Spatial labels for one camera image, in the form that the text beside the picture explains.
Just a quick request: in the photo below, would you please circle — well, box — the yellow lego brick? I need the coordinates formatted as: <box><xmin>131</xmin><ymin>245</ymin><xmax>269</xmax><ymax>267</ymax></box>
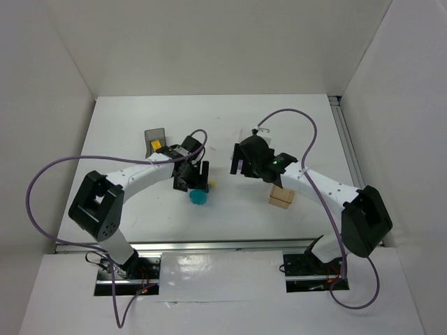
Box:
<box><xmin>149</xmin><ymin>139</ymin><xmax>166</xmax><ymax>153</ymax></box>

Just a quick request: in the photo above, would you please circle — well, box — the clear plastic container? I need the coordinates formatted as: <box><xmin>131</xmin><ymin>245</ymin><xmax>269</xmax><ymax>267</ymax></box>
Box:
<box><xmin>235</xmin><ymin>128</ymin><xmax>252</xmax><ymax>144</ymax></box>

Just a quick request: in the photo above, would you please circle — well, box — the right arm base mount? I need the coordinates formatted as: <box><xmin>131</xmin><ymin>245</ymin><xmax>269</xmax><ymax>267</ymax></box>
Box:
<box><xmin>279</xmin><ymin>253</ymin><xmax>342</xmax><ymax>293</ymax></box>

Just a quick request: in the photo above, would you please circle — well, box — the aluminium rail right side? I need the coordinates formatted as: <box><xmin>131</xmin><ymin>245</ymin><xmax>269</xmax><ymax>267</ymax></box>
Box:
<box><xmin>328</xmin><ymin>95</ymin><xmax>384</xmax><ymax>247</ymax></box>

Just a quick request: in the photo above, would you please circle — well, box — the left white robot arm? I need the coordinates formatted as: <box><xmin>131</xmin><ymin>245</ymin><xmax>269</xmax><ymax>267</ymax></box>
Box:
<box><xmin>68</xmin><ymin>135</ymin><xmax>210</xmax><ymax>278</ymax></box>

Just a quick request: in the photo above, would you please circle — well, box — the teal lego figure piece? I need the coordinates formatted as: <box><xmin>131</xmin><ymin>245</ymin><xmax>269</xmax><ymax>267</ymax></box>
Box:
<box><xmin>189</xmin><ymin>189</ymin><xmax>208</xmax><ymax>205</ymax></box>

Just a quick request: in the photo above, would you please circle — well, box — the orange tinted plastic container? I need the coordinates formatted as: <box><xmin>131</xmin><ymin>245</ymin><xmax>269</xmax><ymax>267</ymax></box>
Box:
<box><xmin>268</xmin><ymin>186</ymin><xmax>295</xmax><ymax>209</ymax></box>

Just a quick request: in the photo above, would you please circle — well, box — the smoky grey plastic container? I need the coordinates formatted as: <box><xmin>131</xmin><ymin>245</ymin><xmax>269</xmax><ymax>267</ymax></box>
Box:
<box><xmin>144</xmin><ymin>128</ymin><xmax>167</xmax><ymax>158</ymax></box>

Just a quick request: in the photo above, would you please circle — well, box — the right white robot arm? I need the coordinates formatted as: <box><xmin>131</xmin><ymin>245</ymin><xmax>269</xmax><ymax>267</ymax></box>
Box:
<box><xmin>230</xmin><ymin>135</ymin><xmax>393</xmax><ymax>263</ymax></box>

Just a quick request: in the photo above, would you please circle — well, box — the aluminium rail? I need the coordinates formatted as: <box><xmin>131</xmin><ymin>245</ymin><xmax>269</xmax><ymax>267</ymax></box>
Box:
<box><xmin>55</xmin><ymin>237</ymin><xmax>325</xmax><ymax>254</ymax></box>
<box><xmin>328</xmin><ymin>95</ymin><xmax>384</xmax><ymax>247</ymax></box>

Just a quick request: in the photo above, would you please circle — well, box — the aluminium rail front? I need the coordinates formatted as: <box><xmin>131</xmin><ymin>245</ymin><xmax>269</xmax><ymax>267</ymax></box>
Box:
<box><xmin>55</xmin><ymin>237</ymin><xmax>325</xmax><ymax>254</ymax></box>

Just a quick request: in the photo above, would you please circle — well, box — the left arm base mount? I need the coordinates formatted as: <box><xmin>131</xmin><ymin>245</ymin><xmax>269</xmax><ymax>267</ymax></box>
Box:
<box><xmin>85</xmin><ymin>251</ymin><xmax>161</xmax><ymax>297</ymax></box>

